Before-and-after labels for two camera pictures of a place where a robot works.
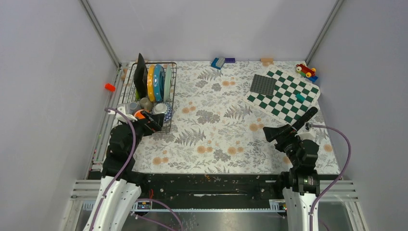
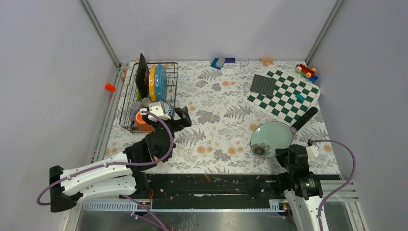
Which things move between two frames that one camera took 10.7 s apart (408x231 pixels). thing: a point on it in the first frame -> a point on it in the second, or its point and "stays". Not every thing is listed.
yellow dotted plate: (151, 83) stays
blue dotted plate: (159, 78) stays
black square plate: (141, 77) stays
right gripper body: (290, 139) -> (282, 157)
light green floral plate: (168, 83) -> (269, 136)
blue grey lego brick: (218, 63) stays
